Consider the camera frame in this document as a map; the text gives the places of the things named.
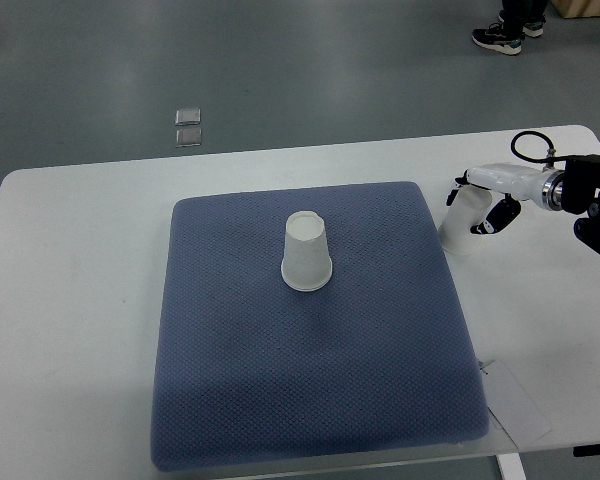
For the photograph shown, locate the black table control panel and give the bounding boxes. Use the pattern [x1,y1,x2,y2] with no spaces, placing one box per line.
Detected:
[572,444,600,458]

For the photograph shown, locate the black sneaker right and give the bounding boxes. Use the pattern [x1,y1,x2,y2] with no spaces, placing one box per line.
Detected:
[498,10,546,38]

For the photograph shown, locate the blue grey textured cushion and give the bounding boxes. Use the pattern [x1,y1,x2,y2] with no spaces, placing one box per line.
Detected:
[151,182,489,471]

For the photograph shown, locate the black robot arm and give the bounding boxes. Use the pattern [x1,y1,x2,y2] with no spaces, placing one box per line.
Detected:
[510,130,600,255]

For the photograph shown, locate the black sneaker left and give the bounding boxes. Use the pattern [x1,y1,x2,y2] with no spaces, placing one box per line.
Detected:
[472,23,523,56]

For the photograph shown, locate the upper metal floor plate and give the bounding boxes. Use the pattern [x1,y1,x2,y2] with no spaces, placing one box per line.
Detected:
[175,107,201,126]

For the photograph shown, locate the wooden box corner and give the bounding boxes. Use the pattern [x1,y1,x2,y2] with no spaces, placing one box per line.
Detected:
[551,0,600,19]

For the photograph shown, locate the white paper cup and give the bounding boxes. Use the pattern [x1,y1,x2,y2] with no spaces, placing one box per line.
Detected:
[438,185,492,255]
[281,211,333,292]

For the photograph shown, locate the white table leg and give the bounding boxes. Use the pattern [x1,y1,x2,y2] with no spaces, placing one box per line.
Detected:
[496,453,527,480]

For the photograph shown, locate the black sneaker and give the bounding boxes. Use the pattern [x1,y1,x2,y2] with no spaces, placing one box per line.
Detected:
[498,10,546,38]
[472,23,523,56]

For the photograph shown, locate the person's dark trouser legs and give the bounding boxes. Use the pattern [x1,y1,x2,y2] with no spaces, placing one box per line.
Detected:
[499,0,549,28]

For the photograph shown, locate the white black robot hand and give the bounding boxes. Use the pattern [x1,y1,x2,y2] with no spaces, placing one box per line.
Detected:
[446,163,565,235]

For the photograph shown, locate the white paper tag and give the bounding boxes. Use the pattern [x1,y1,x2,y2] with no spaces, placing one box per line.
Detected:
[480,361,552,449]

